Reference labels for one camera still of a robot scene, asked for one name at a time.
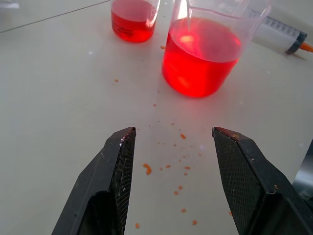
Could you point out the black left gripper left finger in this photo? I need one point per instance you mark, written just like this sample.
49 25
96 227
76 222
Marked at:
102 186

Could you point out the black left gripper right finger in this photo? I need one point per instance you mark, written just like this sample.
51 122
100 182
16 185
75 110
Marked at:
254 186

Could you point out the clear syringe with orange tip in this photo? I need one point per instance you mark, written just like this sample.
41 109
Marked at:
281 33

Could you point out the large clear plastic beaker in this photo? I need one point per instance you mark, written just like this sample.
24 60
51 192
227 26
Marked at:
200 68

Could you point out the small clear plastic beaker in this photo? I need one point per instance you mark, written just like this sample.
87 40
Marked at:
133 22

